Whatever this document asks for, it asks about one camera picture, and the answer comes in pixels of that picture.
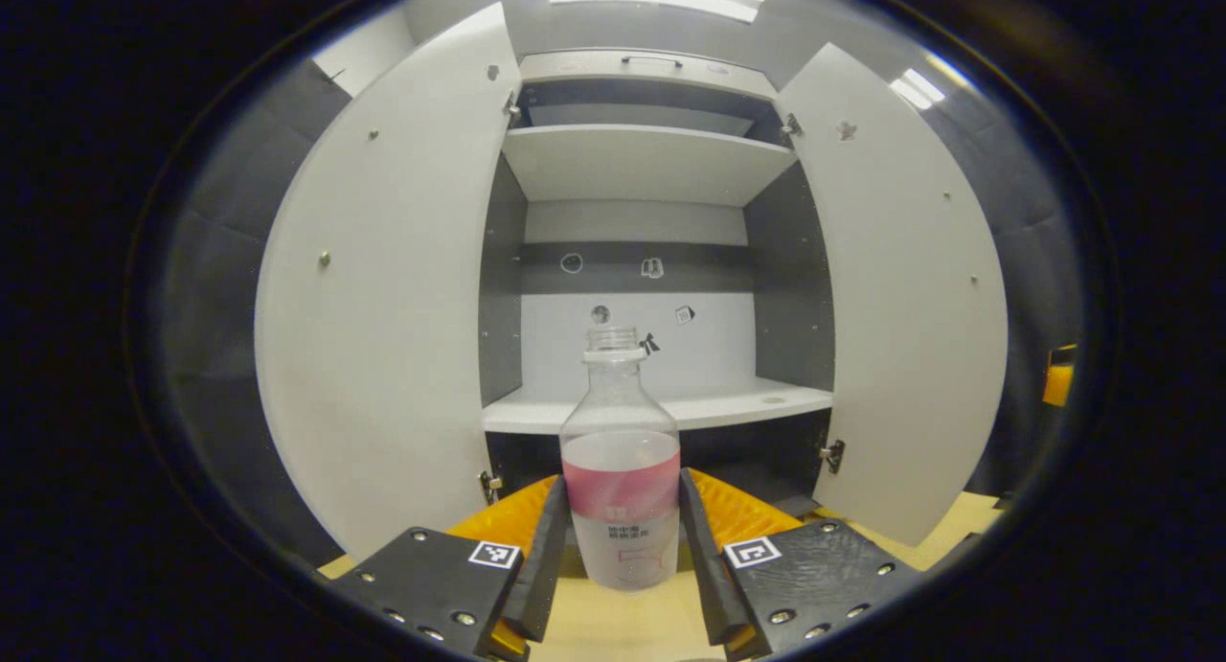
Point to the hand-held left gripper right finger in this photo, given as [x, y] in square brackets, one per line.
[699, 566]

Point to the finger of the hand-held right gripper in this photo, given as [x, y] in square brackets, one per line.
[1058, 384]

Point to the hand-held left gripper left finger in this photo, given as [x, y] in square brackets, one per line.
[546, 566]

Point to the clear bottle with pink label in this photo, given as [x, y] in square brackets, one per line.
[621, 509]

